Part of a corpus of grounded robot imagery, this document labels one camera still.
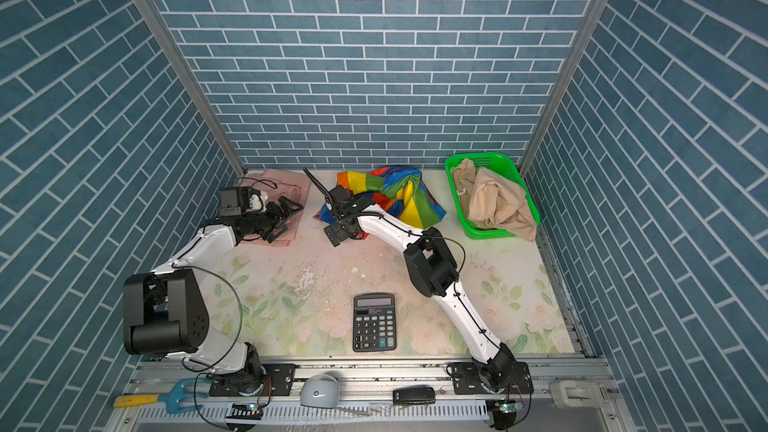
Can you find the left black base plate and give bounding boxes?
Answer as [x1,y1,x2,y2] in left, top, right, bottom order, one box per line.
[208,363,297,398]

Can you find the right circuit board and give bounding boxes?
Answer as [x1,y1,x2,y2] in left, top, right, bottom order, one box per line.
[485,399,518,431]

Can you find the beige shorts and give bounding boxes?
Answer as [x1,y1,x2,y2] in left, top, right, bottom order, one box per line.
[451,157,538,242]

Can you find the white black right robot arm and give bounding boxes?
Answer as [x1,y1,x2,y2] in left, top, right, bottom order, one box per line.
[317,184,531,393]

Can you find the black desk calculator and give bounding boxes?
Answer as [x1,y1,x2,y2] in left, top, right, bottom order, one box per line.
[352,292,398,353]

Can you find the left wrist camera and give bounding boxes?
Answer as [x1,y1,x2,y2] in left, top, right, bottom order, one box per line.
[248,189,269,212]

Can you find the black key fob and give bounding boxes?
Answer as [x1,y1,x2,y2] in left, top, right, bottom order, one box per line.
[392,385,436,406]

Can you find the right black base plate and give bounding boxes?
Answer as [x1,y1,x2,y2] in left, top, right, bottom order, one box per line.
[445,362,533,395]

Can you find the aluminium corner post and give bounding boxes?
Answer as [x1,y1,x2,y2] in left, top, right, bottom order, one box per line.
[132,0,247,176]

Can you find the circuit board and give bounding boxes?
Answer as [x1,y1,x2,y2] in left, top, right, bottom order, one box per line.
[225,403,264,432]
[485,399,518,431]

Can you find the green plastic basket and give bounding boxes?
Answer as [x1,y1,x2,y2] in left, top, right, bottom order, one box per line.
[444,151,542,241]

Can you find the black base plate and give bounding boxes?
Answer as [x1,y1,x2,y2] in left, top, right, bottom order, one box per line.
[445,362,533,395]
[208,363,297,398]

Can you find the aluminium front rail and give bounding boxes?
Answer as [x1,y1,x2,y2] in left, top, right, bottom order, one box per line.
[106,357,635,431]

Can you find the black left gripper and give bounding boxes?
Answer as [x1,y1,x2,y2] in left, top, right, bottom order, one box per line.
[241,195,302,240]

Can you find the grey tape measure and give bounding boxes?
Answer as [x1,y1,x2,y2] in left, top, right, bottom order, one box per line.
[300,373,340,410]

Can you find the rainbow striped shorts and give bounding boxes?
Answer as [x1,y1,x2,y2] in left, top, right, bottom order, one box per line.
[337,166,446,230]

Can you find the left circuit board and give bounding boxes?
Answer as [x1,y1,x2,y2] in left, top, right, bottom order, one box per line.
[225,403,264,432]

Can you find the blue yellow hand fork tool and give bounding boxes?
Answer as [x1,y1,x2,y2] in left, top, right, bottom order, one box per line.
[113,378,209,415]

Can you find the grey plastic handle bracket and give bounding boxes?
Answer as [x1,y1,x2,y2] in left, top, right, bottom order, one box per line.
[549,380,608,411]

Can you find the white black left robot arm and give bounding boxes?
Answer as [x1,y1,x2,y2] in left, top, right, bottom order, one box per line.
[123,186,303,396]

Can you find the pink shorts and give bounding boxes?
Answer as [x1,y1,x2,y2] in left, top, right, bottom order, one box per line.
[239,169,310,247]

